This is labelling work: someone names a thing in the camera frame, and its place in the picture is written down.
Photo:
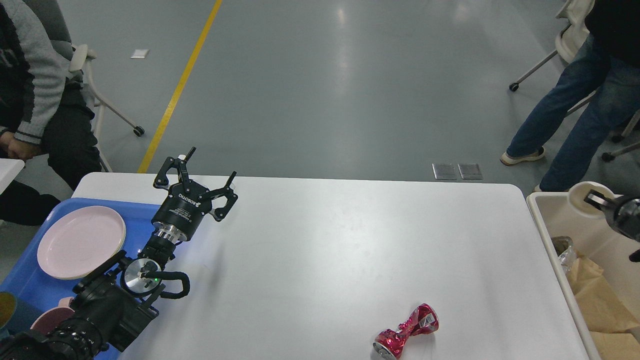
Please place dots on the standing person blue jeans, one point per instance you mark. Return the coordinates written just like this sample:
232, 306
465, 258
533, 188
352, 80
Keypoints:
606, 66

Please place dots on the pink mug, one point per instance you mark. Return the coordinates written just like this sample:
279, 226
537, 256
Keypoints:
52, 318

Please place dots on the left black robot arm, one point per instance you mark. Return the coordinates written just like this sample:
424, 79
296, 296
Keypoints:
177, 284

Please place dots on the aluminium foil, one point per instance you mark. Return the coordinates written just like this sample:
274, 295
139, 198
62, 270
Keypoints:
566, 252

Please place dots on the white chair right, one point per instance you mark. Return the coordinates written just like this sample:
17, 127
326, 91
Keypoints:
567, 43

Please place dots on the brown paper bag front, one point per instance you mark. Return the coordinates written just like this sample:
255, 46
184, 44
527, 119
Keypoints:
601, 308

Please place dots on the white plastic bin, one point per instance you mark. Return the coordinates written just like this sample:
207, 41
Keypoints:
554, 217

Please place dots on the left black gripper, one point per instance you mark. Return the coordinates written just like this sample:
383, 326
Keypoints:
181, 210

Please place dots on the large brown paper bag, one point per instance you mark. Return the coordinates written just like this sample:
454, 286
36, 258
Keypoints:
616, 346

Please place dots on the crushed red soda can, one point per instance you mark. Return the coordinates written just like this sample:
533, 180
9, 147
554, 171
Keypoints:
389, 344

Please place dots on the white paper cup front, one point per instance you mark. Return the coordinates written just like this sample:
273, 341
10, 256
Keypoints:
577, 194

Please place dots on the seated person grey sweater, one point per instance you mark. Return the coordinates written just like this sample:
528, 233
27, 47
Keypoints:
42, 109

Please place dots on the white side table corner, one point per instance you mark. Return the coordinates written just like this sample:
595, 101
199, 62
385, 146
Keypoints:
9, 169

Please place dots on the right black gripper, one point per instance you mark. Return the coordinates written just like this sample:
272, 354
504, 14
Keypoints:
622, 214

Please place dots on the white chair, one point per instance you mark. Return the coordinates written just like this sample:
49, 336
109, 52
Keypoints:
567, 43
81, 61

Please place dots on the metal floor plates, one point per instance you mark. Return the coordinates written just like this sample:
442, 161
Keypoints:
450, 172

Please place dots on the pink plate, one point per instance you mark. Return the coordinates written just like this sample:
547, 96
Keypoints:
92, 221

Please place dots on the white chair left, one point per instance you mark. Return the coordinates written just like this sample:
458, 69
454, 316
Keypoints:
81, 61

